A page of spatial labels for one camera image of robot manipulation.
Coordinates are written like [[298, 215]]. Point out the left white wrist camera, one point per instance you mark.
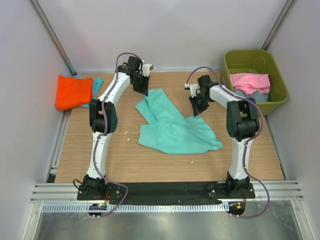
[[146, 69]]

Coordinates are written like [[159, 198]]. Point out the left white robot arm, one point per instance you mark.
[[103, 121]]

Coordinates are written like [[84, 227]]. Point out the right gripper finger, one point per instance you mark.
[[194, 104], [198, 109]]

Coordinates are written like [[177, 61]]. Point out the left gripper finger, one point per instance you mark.
[[142, 89], [146, 85]]

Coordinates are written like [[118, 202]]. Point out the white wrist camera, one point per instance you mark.
[[193, 88], [146, 69]]

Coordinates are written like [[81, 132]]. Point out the teal t shirt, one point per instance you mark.
[[169, 132]]

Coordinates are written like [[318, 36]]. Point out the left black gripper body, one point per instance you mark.
[[138, 78]]

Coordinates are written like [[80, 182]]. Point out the orange folded t shirt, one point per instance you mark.
[[73, 92]]

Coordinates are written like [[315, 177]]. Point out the grey blue t shirt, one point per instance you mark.
[[257, 96]]

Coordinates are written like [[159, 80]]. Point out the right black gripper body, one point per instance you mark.
[[204, 99]]

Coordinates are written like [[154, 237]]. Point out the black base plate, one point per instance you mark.
[[215, 190]]

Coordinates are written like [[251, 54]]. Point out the pink t shirt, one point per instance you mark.
[[249, 83]]

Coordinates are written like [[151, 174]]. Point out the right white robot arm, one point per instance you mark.
[[242, 125]]

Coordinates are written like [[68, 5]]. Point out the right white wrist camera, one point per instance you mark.
[[193, 88]]

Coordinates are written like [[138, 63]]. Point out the slotted cable duct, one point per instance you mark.
[[100, 208]]

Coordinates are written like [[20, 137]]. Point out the olive green plastic bin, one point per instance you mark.
[[257, 61]]

